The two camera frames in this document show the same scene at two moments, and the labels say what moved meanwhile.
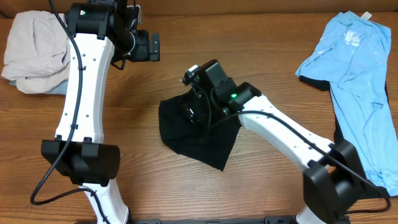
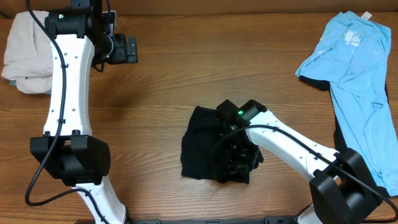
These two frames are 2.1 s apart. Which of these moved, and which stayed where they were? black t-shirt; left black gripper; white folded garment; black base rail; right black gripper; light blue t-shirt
Moved: right black gripper; left black gripper; black t-shirt
Stayed: white folded garment; black base rail; light blue t-shirt
